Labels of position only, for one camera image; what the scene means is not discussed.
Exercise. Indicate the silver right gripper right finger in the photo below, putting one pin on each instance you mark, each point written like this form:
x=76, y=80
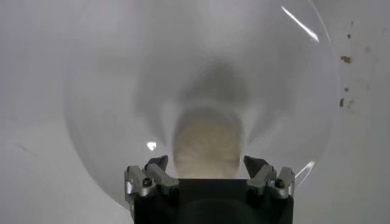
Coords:
x=263, y=176

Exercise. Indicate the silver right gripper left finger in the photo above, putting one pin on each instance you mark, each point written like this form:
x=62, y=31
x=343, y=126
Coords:
x=158, y=178

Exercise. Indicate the round white plate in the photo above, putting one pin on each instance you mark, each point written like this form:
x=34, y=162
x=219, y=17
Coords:
x=122, y=76

